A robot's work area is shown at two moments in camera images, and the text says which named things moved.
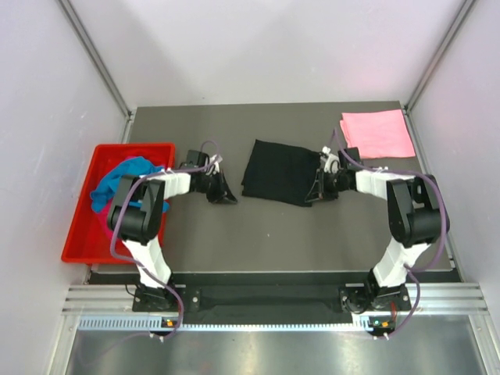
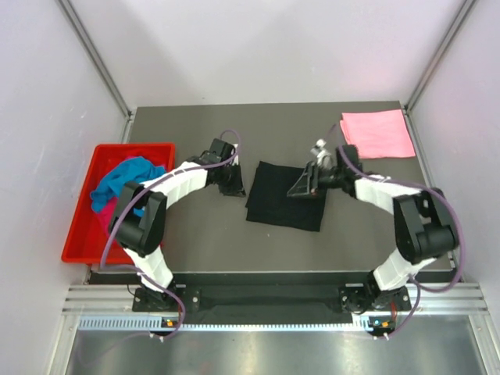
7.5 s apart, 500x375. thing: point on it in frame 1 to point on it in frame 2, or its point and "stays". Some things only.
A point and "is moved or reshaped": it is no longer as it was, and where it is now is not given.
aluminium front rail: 95,299 stays
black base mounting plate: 274,300 stays
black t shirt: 281,173 is moved or reshaped
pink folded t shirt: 381,133 stays
